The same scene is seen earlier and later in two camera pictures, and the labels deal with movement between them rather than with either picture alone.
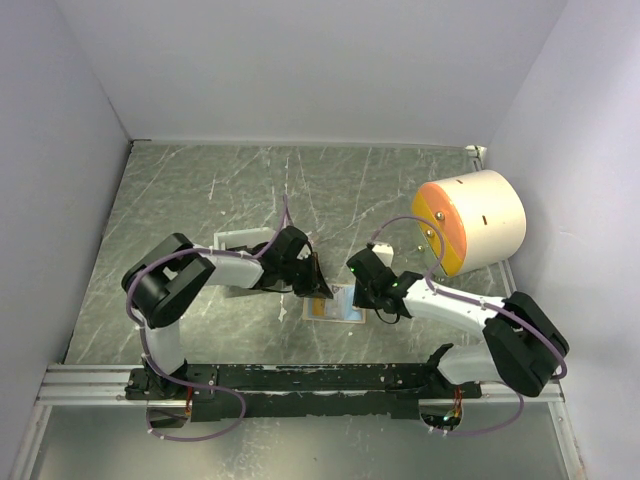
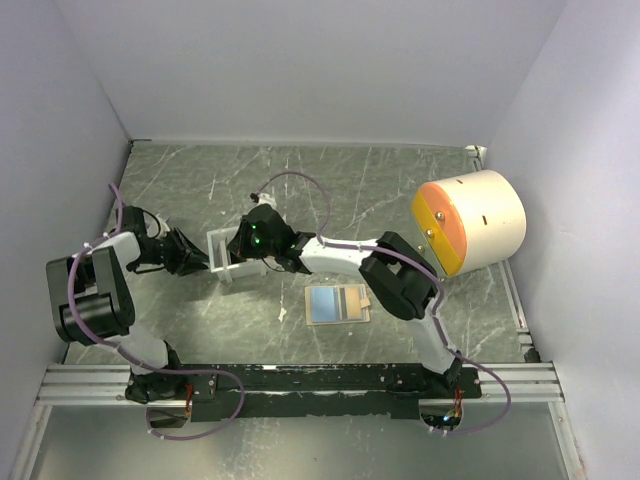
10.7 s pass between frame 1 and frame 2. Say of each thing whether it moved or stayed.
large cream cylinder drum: stayed
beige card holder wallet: stayed
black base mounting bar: stayed
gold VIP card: moved
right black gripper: moved
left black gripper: moved
